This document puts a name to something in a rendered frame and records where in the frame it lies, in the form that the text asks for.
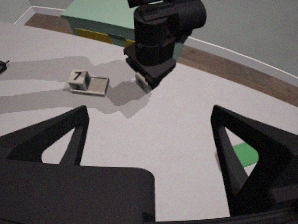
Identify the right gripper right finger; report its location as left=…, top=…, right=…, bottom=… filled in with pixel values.
left=210, top=105, right=298, bottom=217

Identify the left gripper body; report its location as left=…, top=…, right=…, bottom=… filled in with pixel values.
left=123, top=39, right=177, bottom=84

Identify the green long rectangular box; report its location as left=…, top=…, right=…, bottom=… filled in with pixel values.
left=232, top=142, right=259, bottom=167

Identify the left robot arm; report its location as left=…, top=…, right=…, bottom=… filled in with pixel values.
left=127, top=0, right=206, bottom=64

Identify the cream rectangular tray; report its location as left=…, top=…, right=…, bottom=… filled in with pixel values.
left=71, top=75, right=110, bottom=97

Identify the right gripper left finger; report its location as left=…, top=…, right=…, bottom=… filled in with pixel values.
left=0, top=105, right=89, bottom=165

